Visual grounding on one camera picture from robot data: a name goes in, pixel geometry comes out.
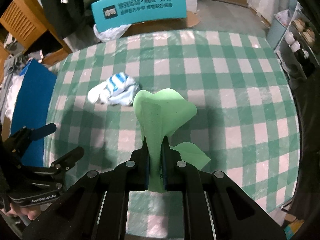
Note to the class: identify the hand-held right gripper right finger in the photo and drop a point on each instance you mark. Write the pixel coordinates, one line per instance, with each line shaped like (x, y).
(163, 165)

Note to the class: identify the light green cloth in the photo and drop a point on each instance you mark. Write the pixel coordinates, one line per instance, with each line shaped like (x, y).
(160, 110)

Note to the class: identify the wooden louvered wardrobe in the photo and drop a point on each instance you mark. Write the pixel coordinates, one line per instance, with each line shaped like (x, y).
(25, 27)

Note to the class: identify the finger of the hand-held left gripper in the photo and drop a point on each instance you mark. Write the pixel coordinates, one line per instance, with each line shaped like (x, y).
(70, 157)
(42, 130)

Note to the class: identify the grey tote bag with clothes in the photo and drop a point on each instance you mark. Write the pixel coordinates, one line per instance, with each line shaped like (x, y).
(7, 85)

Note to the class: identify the brown cardboard box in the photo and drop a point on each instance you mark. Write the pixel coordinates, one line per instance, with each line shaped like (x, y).
(192, 17)

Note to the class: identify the black jacket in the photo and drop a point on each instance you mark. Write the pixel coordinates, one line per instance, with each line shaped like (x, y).
(60, 7)

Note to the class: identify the blue mat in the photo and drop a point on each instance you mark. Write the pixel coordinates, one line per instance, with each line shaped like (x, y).
(32, 95)

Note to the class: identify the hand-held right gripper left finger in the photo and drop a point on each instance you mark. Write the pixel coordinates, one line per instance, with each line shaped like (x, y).
(147, 170)

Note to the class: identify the blue white striped sock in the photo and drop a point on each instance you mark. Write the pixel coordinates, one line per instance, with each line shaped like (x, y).
(115, 87)

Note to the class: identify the light blue bin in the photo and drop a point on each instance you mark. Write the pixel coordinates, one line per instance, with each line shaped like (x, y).
(276, 30)

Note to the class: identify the white plastic bag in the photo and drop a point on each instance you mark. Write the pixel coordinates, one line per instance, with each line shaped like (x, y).
(110, 33)

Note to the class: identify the teal cardboard box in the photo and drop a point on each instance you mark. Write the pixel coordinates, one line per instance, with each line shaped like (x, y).
(140, 7)

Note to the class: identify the person's left hand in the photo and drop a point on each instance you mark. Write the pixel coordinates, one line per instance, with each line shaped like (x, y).
(30, 212)

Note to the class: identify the shoe shelf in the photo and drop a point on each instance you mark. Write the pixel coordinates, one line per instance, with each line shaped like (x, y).
(300, 40)

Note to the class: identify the green checked tablecloth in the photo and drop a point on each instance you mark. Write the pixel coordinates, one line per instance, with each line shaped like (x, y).
(212, 92)

